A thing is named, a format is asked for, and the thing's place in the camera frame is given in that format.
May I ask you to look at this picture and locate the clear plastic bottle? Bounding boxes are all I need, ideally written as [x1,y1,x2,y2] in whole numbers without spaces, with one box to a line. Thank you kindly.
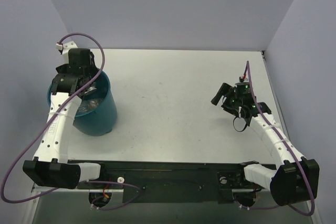
[77,86,103,115]

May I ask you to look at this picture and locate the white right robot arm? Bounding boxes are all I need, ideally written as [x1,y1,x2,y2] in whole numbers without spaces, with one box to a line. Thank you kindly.
[211,82,320,206]

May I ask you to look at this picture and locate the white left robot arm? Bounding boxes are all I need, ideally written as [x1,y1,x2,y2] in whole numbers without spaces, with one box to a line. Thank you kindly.
[23,48,101,189]

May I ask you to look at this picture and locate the teal plastic bin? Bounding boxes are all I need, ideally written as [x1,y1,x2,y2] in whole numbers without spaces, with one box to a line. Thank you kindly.
[43,69,117,136]

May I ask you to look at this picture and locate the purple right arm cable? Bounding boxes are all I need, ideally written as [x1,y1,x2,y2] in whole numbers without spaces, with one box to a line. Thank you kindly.
[235,60,316,216]

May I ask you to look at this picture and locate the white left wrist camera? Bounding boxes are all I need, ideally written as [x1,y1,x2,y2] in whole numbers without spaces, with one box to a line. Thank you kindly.
[56,40,78,56]

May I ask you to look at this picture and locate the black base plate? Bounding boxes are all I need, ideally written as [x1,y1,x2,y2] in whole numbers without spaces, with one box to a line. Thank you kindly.
[78,161,262,204]

